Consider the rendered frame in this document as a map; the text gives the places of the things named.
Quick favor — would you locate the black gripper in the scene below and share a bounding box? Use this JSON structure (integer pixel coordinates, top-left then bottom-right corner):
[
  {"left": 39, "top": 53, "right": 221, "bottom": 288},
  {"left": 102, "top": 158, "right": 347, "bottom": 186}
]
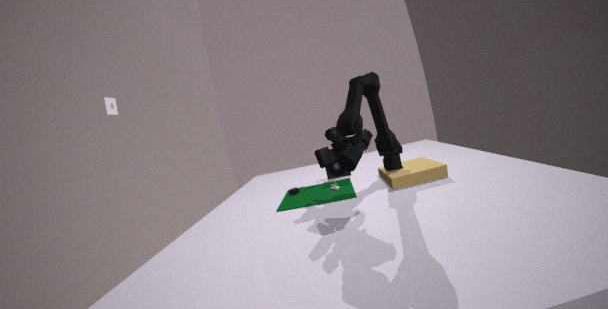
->
[{"left": 315, "top": 144, "right": 344, "bottom": 168}]

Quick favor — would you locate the green circuit board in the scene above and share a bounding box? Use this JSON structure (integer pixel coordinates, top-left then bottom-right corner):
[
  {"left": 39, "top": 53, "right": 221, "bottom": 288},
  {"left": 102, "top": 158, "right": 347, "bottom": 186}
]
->
[{"left": 277, "top": 178, "right": 356, "bottom": 212}]

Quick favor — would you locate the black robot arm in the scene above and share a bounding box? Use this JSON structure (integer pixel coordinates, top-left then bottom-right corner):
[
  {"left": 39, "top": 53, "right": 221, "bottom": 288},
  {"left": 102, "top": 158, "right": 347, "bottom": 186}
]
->
[{"left": 325, "top": 72, "right": 404, "bottom": 172}]

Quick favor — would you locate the black cooling fan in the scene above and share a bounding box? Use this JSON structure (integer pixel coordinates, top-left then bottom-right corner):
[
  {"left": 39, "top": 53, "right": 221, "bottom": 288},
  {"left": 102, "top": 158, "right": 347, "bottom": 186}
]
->
[{"left": 325, "top": 159, "right": 351, "bottom": 180}]

